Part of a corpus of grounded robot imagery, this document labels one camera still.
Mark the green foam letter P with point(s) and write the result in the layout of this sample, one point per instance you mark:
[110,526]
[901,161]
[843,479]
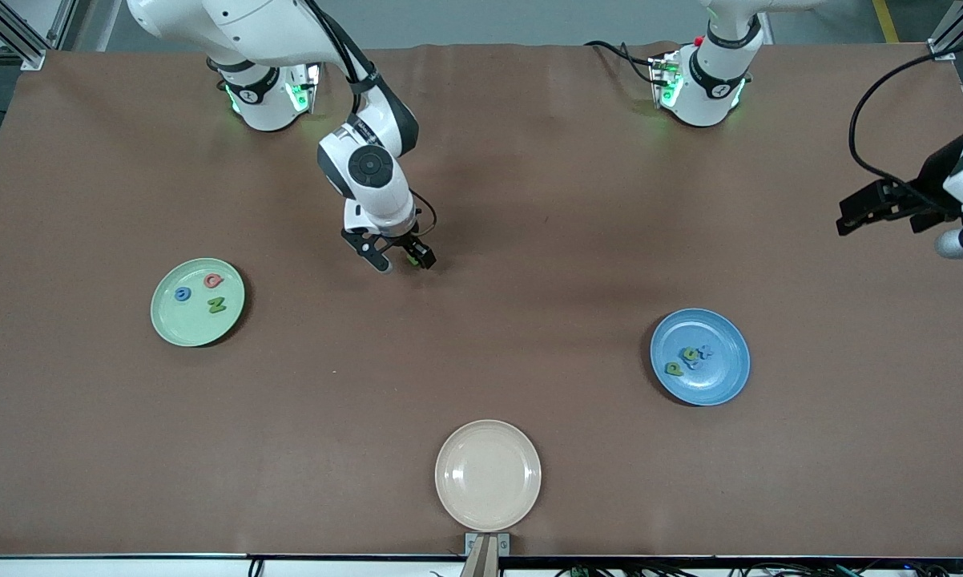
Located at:
[669,370]

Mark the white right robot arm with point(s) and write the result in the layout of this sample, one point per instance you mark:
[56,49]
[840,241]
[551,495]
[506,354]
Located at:
[249,32]

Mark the blue plate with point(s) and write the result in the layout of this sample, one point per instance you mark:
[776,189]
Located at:
[706,386]

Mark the beige plate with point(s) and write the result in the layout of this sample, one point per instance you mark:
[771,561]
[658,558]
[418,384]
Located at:
[488,475]

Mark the green foam letter N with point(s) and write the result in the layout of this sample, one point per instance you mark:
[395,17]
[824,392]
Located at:
[216,304]

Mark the metal table edge bracket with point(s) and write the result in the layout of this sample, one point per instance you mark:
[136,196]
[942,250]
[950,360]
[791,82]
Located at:
[485,557]

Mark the brown table mat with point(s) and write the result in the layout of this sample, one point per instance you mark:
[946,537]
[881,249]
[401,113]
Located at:
[850,481]

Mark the pink foam letter a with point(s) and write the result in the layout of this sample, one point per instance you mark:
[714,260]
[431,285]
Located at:
[207,282]

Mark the light green plate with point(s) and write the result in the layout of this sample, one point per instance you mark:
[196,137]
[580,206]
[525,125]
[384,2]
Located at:
[185,322]

